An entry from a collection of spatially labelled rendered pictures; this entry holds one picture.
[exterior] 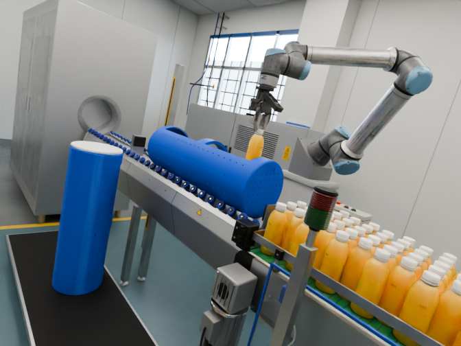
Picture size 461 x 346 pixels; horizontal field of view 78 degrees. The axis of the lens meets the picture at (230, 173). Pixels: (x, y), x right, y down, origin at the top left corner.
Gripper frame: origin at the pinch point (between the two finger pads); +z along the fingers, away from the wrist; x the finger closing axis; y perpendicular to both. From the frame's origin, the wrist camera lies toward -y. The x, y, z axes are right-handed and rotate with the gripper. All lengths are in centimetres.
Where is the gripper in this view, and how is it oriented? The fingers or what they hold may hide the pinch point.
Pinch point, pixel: (259, 130)
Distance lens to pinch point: 137.6
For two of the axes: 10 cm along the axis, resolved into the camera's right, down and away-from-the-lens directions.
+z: -2.2, 9.6, 1.9
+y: -6.7, -2.9, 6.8
